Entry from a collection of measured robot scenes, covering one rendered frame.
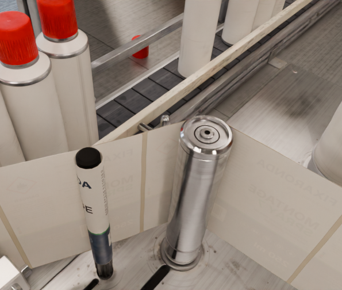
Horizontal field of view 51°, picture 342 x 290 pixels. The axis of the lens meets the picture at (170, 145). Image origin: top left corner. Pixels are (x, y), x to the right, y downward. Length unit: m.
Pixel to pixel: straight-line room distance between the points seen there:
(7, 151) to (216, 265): 0.24
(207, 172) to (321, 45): 0.66
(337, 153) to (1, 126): 0.35
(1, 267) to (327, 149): 0.35
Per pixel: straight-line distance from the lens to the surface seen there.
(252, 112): 0.56
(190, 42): 0.56
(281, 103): 0.60
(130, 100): 0.55
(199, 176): 0.26
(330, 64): 0.83
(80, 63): 0.38
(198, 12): 0.53
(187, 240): 0.34
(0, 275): 0.27
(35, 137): 0.39
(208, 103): 0.60
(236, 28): 0.68
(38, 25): 0.53
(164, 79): 0.60
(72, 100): 0.40
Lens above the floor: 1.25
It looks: 48 degrees down
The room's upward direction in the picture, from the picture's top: 7 degrees clockwise
